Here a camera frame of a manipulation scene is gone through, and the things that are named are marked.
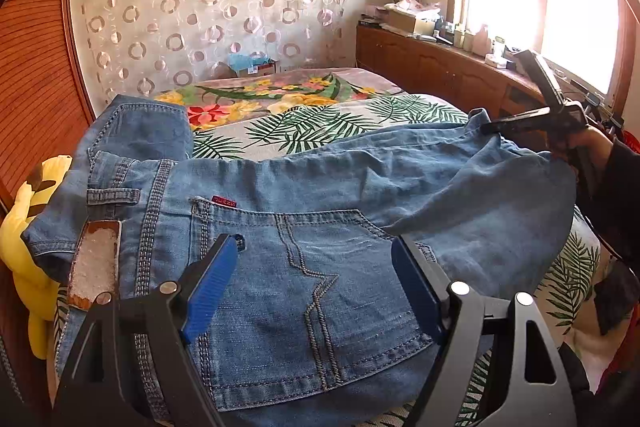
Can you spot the floral bed sheet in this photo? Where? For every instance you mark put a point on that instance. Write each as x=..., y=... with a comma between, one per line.
x=214, y=103

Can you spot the palm leaf print blanket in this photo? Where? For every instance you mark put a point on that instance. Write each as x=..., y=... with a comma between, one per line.
x=350, y=126

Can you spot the blue tissue box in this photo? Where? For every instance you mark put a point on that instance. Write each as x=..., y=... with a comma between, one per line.
x=257, y=64

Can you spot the wooden slatted wardrobe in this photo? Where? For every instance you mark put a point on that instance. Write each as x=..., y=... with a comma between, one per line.
x=44, y=111

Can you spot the wooden sideboard cabinet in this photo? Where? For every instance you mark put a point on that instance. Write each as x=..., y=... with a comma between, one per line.
x=459, y=78

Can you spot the blue denim jeans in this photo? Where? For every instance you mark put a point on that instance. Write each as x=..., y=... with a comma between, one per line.
x=300, y=256

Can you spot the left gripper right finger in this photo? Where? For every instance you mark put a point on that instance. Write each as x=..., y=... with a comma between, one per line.
x=425, y=286

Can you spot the cardboard box on sideboard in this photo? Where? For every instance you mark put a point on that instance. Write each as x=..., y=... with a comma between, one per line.
x=410, y=23

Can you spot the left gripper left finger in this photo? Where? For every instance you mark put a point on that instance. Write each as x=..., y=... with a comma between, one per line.
x=203, y=283

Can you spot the person right hand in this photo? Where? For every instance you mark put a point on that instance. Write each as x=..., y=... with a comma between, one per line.
x=592, y=141

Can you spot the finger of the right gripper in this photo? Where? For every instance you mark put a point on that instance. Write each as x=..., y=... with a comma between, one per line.
x=538, y=70
x=532, y=120

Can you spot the yellow plush toy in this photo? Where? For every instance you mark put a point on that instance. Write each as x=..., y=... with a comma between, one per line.
x=38, y=292

